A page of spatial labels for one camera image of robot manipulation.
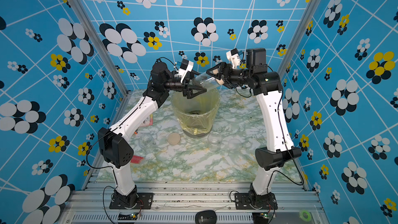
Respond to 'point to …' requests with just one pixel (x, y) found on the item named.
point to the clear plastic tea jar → (214, 140)
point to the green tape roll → (305, 215)
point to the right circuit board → (263, 217)
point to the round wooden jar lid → (173, 138)
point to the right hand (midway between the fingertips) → (213, 75)
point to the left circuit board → (128, 216)
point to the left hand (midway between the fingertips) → (207, 83)
